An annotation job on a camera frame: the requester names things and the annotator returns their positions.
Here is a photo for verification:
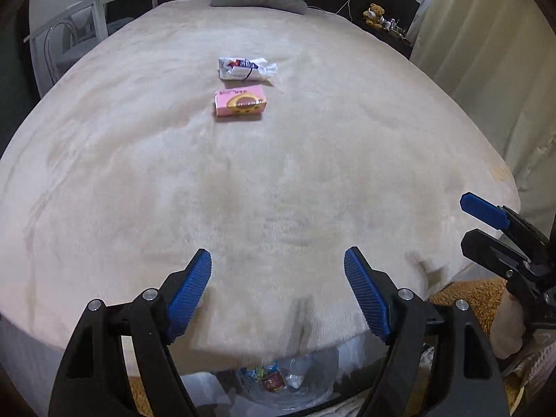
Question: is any brown fuzzy rug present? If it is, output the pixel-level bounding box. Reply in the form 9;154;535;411
428;279;511;342

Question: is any white side table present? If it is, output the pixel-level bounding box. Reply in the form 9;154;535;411
24;0;165;92

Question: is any white charger with cable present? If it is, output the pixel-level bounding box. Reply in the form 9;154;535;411
308;0;359;20

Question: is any clear plastic bin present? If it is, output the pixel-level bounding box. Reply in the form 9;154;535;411
237;346;340;410

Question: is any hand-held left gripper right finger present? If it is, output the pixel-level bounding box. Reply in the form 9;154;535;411
343;247;509;417

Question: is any pink box with biscuit picture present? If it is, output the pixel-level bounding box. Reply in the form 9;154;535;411
214;84;267;118

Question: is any crumpled white wrapper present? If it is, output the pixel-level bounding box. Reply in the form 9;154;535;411
217;56;279;83

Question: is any cream curtain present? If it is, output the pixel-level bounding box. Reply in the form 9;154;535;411
410;0;556;248

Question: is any person's right hand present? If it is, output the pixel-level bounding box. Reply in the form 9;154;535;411
491;296;526;360

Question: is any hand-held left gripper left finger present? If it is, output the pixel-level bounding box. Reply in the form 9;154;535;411
48;248;213;417

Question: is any brown teddy bear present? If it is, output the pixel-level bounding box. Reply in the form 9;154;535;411
362;3;387;30

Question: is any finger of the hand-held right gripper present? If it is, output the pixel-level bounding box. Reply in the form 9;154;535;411
460;228;533;281
459;192;513;232

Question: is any white plastic bag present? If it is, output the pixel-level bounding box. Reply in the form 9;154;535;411
179;371;244;417

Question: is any black nightstand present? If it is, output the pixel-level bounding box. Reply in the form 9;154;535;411
360;0;422;59

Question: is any clear chair with grey cushion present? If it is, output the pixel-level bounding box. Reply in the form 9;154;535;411
43;2;135;76

